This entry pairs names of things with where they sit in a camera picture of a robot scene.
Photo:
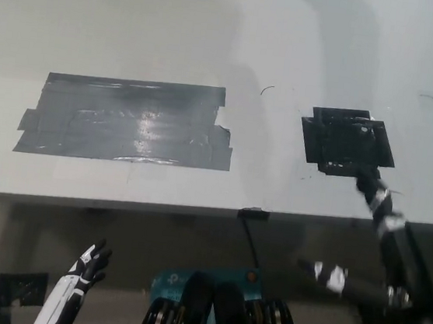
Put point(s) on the robot right hand white black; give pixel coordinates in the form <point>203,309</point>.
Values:
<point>379,206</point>

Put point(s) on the large grey duct tape patch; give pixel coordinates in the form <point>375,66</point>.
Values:
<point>127,120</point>

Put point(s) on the teal router box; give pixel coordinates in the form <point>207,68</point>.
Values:
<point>176,278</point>

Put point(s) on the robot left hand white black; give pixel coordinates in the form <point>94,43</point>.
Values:
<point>82,272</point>

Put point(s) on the black tape square spot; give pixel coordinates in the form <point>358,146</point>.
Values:
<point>343,145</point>

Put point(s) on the black floor tape patch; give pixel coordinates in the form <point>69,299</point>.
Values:
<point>24,286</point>

